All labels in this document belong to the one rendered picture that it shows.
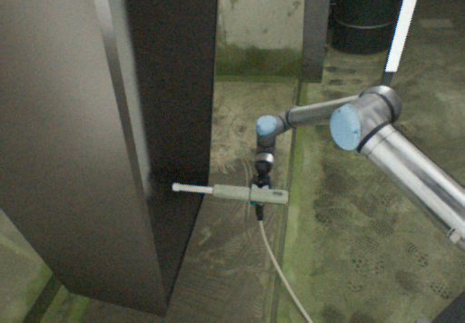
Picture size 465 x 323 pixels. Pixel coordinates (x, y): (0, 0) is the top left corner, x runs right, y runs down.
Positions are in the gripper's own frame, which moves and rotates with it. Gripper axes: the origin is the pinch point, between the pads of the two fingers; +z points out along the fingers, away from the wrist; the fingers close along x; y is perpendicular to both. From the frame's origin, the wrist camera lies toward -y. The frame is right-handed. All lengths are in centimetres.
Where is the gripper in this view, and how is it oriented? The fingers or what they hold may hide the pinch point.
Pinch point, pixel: (258, 200)
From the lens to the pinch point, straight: 128.9
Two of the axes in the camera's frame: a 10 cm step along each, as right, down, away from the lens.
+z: -1.7, 7.4, -6.5
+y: 0.7, 6.7, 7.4
